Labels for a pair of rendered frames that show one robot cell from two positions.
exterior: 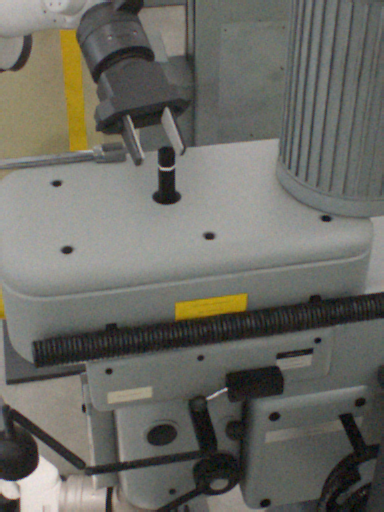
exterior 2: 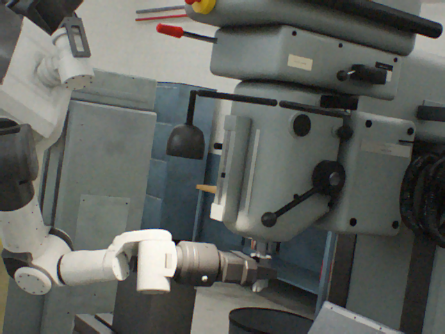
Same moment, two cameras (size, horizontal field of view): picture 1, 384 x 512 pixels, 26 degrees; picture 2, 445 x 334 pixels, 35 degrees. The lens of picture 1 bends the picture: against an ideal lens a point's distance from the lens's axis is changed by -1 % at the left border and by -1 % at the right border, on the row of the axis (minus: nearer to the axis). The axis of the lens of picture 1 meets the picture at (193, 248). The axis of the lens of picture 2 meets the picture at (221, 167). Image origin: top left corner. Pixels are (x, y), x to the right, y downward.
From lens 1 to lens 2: 1.28 m
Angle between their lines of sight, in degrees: 40
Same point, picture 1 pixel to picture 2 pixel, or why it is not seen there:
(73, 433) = not seen: outside the picture
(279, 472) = (363, 188)
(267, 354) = (371, 60)
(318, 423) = (389, 143)
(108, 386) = (290, 48)
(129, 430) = (277, 123)
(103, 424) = (242, 143)
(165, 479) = (293, 180)
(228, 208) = not seen: outside the picture
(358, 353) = (409, 88)
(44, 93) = not seen: outside the picture
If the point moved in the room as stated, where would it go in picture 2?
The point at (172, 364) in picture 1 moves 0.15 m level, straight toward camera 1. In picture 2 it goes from (325, 44) to (372, 40)
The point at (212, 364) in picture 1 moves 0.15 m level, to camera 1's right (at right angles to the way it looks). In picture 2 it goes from (344, 55) to (407, 68)
